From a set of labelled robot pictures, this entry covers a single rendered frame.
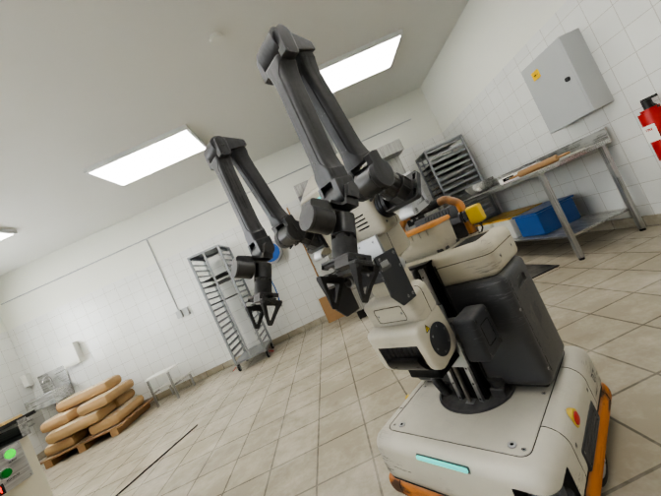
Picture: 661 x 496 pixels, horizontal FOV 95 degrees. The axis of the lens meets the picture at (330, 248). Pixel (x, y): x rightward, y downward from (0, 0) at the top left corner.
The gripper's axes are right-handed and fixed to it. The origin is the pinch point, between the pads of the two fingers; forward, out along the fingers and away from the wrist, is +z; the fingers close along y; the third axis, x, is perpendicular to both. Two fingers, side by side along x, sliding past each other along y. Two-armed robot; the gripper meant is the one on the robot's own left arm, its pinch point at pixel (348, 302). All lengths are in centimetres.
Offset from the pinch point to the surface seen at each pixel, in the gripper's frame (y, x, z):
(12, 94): -221, -116, -179
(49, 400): -624, -89, 58
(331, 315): -349, 256, -41
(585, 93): 20, 265, -183
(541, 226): -53, 312, -96
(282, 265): -399, 195, -130
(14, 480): -124, -58, 47
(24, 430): -129, -59, 32
